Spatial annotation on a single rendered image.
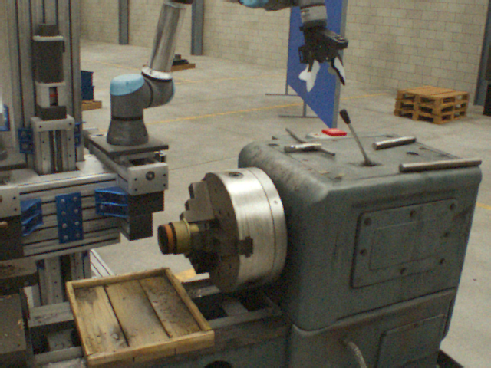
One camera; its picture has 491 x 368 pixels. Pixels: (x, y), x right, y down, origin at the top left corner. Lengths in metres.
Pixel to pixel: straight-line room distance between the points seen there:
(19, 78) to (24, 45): 0.12
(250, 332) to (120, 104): 0.91
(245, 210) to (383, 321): 0.55
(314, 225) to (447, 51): 10.90
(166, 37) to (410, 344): 1.28
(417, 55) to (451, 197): 10.91
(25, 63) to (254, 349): 1.20
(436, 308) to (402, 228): 0.36
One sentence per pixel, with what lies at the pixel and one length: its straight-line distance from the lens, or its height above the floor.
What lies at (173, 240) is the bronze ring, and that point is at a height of 1.09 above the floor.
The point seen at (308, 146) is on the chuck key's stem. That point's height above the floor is 1.27.
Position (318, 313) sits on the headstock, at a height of 0.92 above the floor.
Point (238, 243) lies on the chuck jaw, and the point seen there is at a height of 1.11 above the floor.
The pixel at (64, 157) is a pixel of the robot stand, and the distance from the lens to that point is 1.93.
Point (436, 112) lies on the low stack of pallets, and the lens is 8.79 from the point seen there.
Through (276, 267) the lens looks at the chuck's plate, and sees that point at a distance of 1.32.
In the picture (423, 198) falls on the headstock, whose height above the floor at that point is 1.18.
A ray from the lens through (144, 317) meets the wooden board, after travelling 1.38.
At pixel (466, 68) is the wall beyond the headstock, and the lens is 11.85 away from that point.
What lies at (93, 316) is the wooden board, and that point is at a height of 0.89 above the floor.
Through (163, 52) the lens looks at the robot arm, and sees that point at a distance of 1.91.
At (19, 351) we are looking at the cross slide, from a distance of 1.18.
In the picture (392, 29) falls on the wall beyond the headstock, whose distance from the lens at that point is 12.74.
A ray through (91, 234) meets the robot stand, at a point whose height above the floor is 0.86.
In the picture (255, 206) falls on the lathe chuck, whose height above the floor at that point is 1.19.
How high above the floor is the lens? 1.64
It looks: 19 degrees down
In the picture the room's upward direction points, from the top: 3 degrees clockwise
